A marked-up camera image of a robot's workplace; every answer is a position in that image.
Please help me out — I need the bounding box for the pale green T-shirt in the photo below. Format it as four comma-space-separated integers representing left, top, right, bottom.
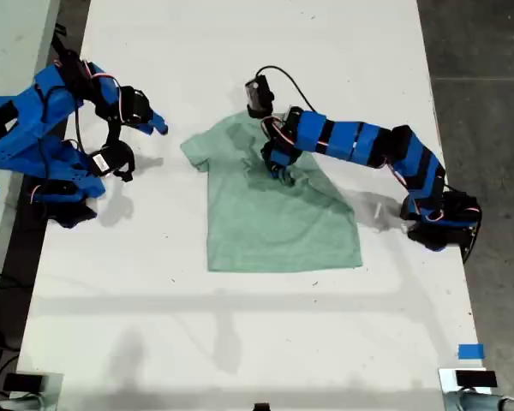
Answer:
180, 111, 364, 273

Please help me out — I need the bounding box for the pale side table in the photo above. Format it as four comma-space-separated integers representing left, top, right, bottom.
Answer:
0, 0, 61, 326

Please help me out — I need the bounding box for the blue tape patch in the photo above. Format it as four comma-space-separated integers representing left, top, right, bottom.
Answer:
457, 343, 486, 360

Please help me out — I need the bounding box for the silver metal plate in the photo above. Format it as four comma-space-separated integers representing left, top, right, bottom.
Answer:
438, 366, 493, 396
15, 372, 64, 411

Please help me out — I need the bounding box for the small black box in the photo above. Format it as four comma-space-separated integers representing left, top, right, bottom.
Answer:
455, 370, 498, 389
3, 372, 47, 393

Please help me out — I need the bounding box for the camera black stalk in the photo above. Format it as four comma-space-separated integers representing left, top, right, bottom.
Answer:
247, 105, 275, 121
105, 122, 123, 149

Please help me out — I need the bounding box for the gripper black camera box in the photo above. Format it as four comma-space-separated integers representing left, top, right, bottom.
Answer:
244, 74, 276, 113
85, 140, 136, 183

